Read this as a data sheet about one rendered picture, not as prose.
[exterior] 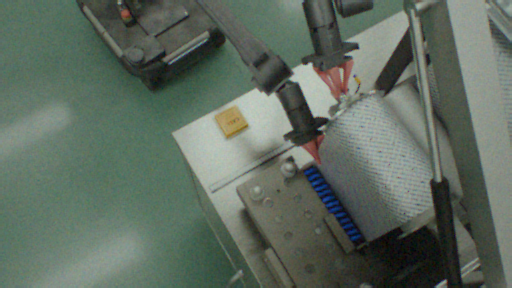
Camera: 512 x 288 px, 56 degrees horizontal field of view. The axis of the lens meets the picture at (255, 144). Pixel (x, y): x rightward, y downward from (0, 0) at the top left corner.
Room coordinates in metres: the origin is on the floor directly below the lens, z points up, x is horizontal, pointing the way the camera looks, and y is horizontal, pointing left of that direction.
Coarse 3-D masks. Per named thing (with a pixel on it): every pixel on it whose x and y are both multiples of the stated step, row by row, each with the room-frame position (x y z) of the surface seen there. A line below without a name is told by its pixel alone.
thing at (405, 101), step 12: (408, 84) 0.51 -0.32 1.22; (396, 96) 0.47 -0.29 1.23; (408, 96) 0.48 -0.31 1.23; (396, 108) 0.45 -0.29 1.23; (408, 108) 0.45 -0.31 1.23; (420, 108) 0.45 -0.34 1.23; (408, 120) 0.42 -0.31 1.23; (420, 120) 0.42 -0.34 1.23; (420, 132) 0.40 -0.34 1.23; (444, 132) 0.41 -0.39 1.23; (420, 144) 0.37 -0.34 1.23; (444, 144) 0.38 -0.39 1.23; (444, 156) 0.35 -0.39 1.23; (444, 168) 0.32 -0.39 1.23; (456, 168) 0.33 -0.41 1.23; (456, 180) 0.30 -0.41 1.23; (456, 192) 0.28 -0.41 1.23
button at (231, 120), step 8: (224, 112) 0.52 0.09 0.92; (232, 112) 0.52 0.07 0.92; (240, 112) 0.53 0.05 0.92; (216, 120) 0.50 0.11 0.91; (224, 120) 0.50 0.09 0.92; (232, 120) 0.50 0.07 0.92; (240, 120) 0.50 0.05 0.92; (224, 128) 0.47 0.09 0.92; (232, 128) 0.48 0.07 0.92; (240, 128) 0.48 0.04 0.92
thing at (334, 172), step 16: (336, 160) 0.34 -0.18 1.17; (336, 176) 0.32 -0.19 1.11; (352, 176) 0.30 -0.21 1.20; (336, 192) 0.30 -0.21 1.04; (352, 192) 0.28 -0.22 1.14; (352, 208) 0.26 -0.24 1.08; (368, 208) 0.24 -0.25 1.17; (368, 224) 0.22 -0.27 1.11; (384, 224) 0.20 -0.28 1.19; (368, 240) 0.19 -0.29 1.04
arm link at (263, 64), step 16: (208, 0) 0.65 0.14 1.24; (208, 16) 0.62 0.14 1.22; (224, 16) 0.62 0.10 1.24; (224, 32) 0.59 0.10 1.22; (240, 32) 0.59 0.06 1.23; (240, 48) 0.56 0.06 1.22; (256, 48) 0.56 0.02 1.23; (256, 64) 0.54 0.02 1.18; (272, 64) 0.52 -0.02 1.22; (272, 80) 0.49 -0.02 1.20
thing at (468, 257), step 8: (464, 248) 0.16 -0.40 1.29; (472, 248) 0.15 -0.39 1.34; (440, 256) 0.15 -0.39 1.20; (464, 256) 0.13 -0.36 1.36; (472, 256) 0.12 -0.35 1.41; (424, 264) 0.14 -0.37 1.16; (432, 264) 0.13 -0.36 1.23; (440, 264) 0.12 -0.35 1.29; (464, 264) 0.11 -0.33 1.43; (472, 264) 0.11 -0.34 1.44; (416, 272) 0.12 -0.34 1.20; (424, 272) 0.11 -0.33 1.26; (432, 272) 0.11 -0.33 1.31; (440, 272) 0.10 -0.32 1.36; (400, 280) 0.10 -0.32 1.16; (408, 280) 0.10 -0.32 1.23; (416, 280) 0.09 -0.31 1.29; (424, 280) 0.09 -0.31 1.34; (432, 280) 0.08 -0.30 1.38; (440, 280) 0.08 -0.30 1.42
